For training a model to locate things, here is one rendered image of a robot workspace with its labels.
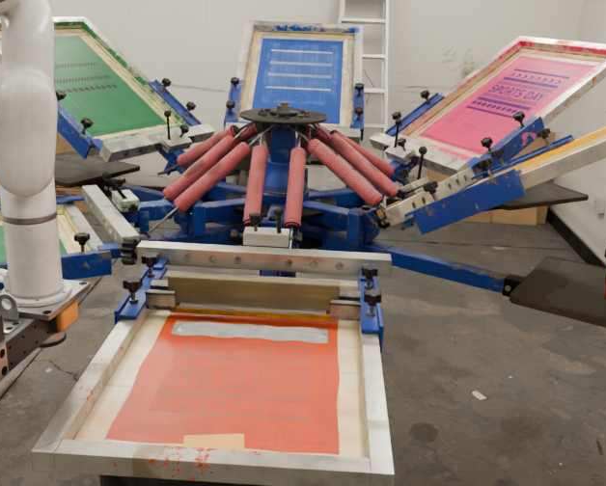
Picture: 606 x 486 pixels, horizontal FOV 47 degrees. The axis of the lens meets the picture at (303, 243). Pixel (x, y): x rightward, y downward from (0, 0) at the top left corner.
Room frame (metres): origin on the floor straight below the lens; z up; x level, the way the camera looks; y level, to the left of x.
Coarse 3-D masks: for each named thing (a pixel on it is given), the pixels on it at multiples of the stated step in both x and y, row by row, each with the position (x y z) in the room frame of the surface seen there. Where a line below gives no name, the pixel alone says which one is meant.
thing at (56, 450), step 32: (352, 288) 1.67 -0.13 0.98; (128, 320) 1.41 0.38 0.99; (96, 384) 1.15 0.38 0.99; (64, 416) 1.04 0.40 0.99; (384, 416) 1.08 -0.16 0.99; (64, 448) 0.95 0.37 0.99; (96, 448) 0.95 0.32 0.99; (128, 448) 0.95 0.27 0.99; (160, 448) 0.96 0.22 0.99; (192, 448) 0.96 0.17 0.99; (384, 448) 0.98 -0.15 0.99; (192, 480) 0.93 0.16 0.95; (224, 480) 0.93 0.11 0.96; (256, 480) 0.92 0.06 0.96; (288, 480) 0.92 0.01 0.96; (320, 480) 0.92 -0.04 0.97; (352, 480) 0.92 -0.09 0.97; (384, 480) 0.92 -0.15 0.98
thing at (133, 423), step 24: (168, 336) 1.41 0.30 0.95; (192, 336) 1.42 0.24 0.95; (144, 360) 1.30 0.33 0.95; (168, 360) 1.31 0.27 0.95; (144, 384) 1.21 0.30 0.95; (144, 408) 1.12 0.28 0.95; (120, 432) 1.04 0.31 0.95; (144, 432) 1.05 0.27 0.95; (168, 432) 1.05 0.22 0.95; (192, 432) 1.05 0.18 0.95; (216, 432) 1.06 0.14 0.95
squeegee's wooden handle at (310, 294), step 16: (176, 288) 1.51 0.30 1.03; (192, 288) 1.51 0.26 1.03; (208, 288) 1.51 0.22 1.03; (224, 288) 1.51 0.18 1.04; (240, 288) 1.51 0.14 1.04; (256, 288) 1.51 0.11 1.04; (272, 288) 1.51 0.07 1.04; (288, 288) 1.51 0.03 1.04; (304, 288) 1.50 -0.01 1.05; (320, 288) 1.50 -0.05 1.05; (336, 288) 1.50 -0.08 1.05; (224, 304) 1.51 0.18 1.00; (240, 304) 1.51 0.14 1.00; (256, 304) 1.51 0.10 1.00; (272, 304) 1.51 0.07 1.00; (288, 304) 1.51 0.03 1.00; (304, 304) 1.50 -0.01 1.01; (320, 304) 1.50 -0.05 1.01
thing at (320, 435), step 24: (336, 336) 1.45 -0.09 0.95; (336, 360) 1.34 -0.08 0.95; (312, 384) 1.23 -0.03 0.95; (336, 384) 1.24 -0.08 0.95; (312, 408) 1.15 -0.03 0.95; (336, 408) 1.15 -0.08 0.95; (240, 432) 1.06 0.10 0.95; (264, 432) 1.06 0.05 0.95; (288, 432) 1.07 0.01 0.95; (312, 432) 1.07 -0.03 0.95; (336, 432) 1.07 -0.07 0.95
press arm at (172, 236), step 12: (216, 228) 2.27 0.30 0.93; (228, 228) 2.27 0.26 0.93; (240, 228) 2.28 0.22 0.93; (144, 240) 2.12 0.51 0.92; (156, 240) 2.14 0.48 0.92; (168, 240) 2.15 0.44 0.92; (180, 240) 2.17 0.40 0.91; (192, 240) 2.19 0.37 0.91; (204, 240) 2.21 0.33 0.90; (216, 240) 2.23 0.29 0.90; (228, 240) 2.25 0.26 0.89; (120, 252) 2.08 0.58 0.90
